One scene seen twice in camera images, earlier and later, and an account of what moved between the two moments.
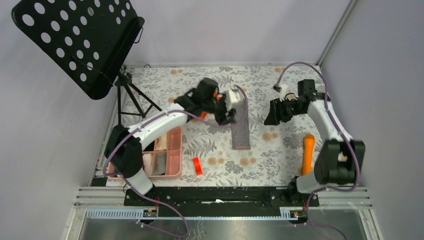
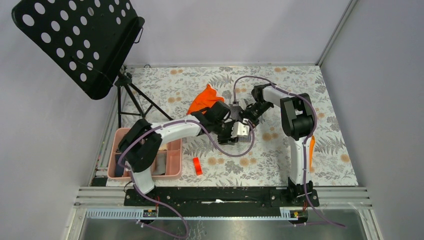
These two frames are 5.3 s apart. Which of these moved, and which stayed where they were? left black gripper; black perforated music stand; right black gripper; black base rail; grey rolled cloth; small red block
Moved: right black gripper; left black gripper
Stayed: small red block; black perforated music stand; black base rail; grey rolled cloth
